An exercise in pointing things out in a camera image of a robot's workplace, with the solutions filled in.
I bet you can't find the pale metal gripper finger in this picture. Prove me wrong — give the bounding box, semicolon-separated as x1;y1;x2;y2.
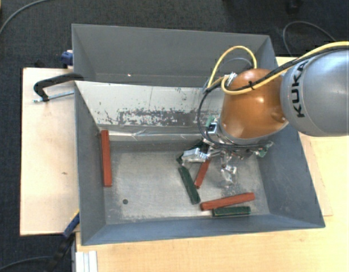
180;147;211;164
218;152;238;189

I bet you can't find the red-brown flat block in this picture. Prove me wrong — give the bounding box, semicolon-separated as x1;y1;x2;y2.
194;159;212;189
100;129;113;188
199;192;256;212

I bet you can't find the grey metal bin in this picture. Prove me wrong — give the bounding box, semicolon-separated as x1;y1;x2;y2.
71;23;326;247

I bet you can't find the dark green flat block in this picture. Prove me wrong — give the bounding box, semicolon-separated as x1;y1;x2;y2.
211;205;252;218
177;165;201;206

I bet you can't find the pale wood flat board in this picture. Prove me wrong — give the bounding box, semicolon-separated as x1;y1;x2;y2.
19;67;80;236

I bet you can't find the black cylinder on white bracket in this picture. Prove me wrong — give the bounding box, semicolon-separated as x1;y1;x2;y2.
205;122;220;137

